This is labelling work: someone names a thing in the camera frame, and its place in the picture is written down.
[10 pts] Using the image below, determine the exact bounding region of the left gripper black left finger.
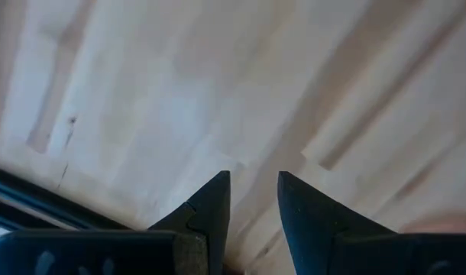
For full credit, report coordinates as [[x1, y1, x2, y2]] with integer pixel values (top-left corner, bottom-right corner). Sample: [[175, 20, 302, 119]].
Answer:
[[0, 170, 232, 275]]

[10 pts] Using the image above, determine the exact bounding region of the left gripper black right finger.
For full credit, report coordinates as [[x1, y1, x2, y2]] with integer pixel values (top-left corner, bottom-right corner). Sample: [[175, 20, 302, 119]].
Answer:
[[277, 170, 466, 275]]

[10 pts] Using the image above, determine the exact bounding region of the black aluminium rig frame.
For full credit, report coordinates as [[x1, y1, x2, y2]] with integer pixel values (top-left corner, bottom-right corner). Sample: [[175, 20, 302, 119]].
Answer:
[[0, 162, 131, 232]]

